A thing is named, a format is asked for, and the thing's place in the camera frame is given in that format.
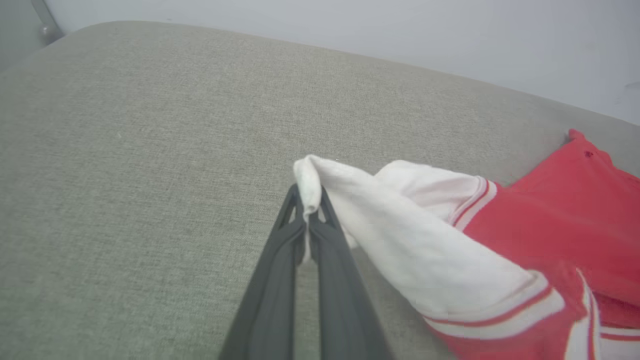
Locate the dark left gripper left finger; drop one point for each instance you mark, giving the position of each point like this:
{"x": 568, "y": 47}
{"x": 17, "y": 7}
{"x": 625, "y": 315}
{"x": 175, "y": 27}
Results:
{"x": 270, "y": 300}

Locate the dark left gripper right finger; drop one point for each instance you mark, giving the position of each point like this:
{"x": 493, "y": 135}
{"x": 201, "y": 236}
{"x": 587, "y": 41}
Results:
{"x": 345, "y": 310}

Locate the red and white garment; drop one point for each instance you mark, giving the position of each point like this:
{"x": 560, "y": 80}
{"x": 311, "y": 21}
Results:
{"x": 550, "y": 225}

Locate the grey wall pipe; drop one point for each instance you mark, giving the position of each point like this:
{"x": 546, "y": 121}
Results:
{"x": 48, "y": 31}

